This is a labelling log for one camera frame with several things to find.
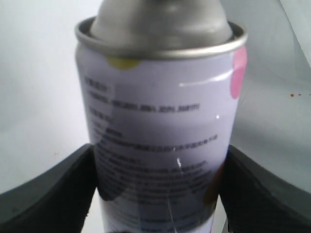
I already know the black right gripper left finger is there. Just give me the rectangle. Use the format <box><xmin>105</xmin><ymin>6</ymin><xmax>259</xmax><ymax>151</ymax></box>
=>
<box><xmin>0</xmin><ymin>144</ymin><xmax>97</xmax><ymax>233</ymax></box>

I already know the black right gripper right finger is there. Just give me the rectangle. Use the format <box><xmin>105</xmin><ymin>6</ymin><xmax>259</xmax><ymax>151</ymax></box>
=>
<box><xmin>220</xmin><ymin>146</ymin><xmax>311</xmax><ymax>233</ymax></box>

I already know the spray paint can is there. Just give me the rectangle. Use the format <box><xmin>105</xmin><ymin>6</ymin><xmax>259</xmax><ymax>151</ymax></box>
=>
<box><xmin>75</xmin><ymin>0</ymin><xmax>247</xmax><ymax>233</ymax></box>

